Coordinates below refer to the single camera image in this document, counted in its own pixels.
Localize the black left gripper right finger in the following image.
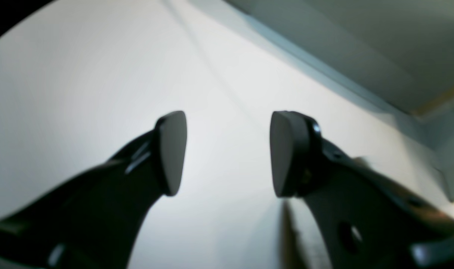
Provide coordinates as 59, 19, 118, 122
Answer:
270, 111, 454, 269

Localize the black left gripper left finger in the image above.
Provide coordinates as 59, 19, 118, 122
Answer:
0, 111, 187, 269

